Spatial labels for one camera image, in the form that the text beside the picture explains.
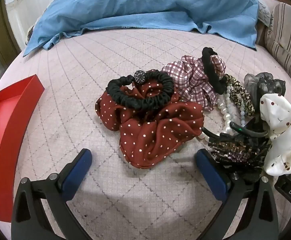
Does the blue blanket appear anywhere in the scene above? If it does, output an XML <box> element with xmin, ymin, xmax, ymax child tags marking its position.
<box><xmin>24</xmin><ymin>0</ymin><xmax>258</xmax><ymax>54</ymax></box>

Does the grey black organza scrunchie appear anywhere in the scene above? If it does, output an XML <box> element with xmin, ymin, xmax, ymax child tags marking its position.
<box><xmin>244</xmin><ymin>72</ymin><xmax>286</xmax><ymax>108</ymax></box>

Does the black scrunchie with bead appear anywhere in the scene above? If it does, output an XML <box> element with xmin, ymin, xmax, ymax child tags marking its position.
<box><xmin>106</xmin><ymin>69</ymin><xmax>175</xmax><ymax>111</ymax></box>

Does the red plaid scrunchie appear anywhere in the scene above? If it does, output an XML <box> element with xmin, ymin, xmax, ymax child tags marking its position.
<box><xmin>162</xmin><ymin>55</ymin><xmax>227</xmax><ymax>111</ymax></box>

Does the striped beige pillow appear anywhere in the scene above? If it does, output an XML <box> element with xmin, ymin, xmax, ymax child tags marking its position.
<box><xmin>265</xmin><ymin>2</ymin><xmax>291</xmax><ymax>78</ymax></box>

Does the white cherry print scrunchie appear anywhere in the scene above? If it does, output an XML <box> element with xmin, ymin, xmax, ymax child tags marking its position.
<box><xmin>260</xmin><ymin>93</ymin><xmax>291</xmax><ymax>177</ymax></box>

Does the red tray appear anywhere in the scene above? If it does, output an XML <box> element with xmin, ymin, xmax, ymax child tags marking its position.
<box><xmin>0</xmin><ymin>75</ymin><xmax>45</xmax><ymax>222</ymax></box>

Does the large white pearl bracelet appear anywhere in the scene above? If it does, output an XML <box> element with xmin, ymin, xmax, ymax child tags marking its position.
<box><xmin>198</xmin><ymin>84</ymin><xmax>248</xmax><ymax>144</ymax></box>

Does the black rhinestone hair claw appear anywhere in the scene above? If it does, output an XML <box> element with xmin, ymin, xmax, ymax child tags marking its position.
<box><xmin>203</xmin><ymin>118</ymin><xmax>271</xmax><ymax>183</ymax></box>

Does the plain black hair tie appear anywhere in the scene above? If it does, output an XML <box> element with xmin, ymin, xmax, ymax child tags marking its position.
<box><xmin>201</xmin><ymin>47</ymin><xmax>228</xmax><ymax>95</ymax></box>

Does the dark red polka dot scrunchie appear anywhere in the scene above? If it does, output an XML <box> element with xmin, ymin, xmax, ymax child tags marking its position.
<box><xmin>95</xmin><ymin>92</ymin><xmax>204</xmax><ymax>169</ymax></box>

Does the leopard print scrunchie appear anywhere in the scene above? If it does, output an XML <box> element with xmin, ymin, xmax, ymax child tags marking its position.
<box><xmin>224</xmin><ymin>74</ymin><xmax>255</xmax><ymax>117</ymax></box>

